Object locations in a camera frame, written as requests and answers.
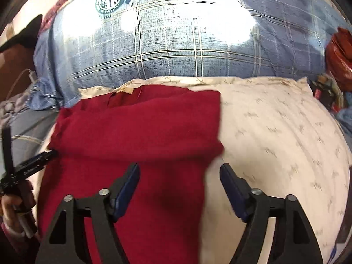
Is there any multicoloured bundle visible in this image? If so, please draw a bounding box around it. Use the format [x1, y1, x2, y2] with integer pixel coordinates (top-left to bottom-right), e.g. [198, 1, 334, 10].
[311, 73, 345, 112]

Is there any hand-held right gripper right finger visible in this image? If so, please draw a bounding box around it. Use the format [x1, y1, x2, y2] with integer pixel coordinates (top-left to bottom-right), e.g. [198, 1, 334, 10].
[219, 163, 323, 264]

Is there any small blue cloth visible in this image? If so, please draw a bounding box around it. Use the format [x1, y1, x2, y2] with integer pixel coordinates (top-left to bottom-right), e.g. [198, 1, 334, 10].
[335, 107, 352, 132]

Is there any white charging cable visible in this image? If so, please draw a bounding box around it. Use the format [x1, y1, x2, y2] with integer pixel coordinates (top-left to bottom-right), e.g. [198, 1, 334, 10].
[5, 69, 37, 99]

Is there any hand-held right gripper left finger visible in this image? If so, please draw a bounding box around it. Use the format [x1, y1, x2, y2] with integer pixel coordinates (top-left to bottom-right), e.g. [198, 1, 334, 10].
[36, 163, 141, 264]

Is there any person's left forearm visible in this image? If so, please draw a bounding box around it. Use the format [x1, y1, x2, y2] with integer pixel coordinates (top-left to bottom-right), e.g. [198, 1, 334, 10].
[0, 223, 42, 264]

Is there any brown wooden furniture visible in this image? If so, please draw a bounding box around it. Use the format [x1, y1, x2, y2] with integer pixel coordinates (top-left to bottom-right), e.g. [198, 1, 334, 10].
[0, 42, 36, 101]

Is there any red knit garment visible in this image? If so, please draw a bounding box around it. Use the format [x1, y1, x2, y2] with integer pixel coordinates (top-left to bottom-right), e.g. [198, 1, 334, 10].
[37, 85, 224, 264]

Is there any grey striped bed sheet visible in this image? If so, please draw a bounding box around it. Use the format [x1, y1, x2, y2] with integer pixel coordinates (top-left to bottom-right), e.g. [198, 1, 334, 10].
[0, 93, 59, 168]

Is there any black cloth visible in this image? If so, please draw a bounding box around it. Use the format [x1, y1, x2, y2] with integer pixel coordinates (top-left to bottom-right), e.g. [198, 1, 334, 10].
[0, 14, 43, 53]

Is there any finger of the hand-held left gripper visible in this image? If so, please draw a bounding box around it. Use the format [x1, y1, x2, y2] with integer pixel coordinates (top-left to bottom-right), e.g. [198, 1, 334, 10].
[16, 150, 59, 175]

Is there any maroon cloth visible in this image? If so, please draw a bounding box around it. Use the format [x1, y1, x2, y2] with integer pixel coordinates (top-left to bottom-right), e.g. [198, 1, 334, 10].
[38, 0, 76, 36]

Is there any person's left hand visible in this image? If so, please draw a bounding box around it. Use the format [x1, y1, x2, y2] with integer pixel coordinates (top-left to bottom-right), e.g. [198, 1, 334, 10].
[0, 181, 36, 234]

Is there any red plastic bag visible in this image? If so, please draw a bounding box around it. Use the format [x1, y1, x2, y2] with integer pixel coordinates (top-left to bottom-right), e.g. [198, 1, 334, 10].
[324, 27, 352, 88]

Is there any blue plaid quilt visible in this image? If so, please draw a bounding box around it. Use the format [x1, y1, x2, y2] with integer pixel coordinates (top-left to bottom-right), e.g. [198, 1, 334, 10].
[33, 0, 347, 108]

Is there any cream leaf-print cloth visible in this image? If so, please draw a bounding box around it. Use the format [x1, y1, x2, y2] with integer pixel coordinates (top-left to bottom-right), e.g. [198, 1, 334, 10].
[27, 76, 351, 264]

